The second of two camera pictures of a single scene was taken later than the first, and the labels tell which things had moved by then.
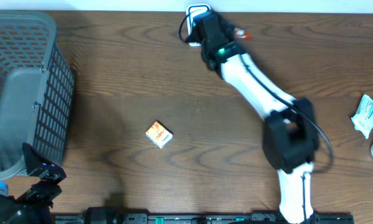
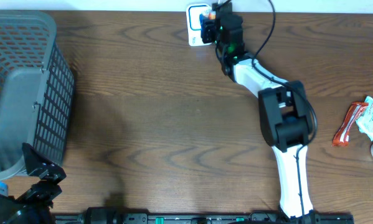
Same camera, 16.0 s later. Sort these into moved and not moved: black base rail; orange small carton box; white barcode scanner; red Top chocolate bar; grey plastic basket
Moved: orange small carton box; red Top chocolate bar
Not moved: grey plastic basket; white barcode scanner; black base rail
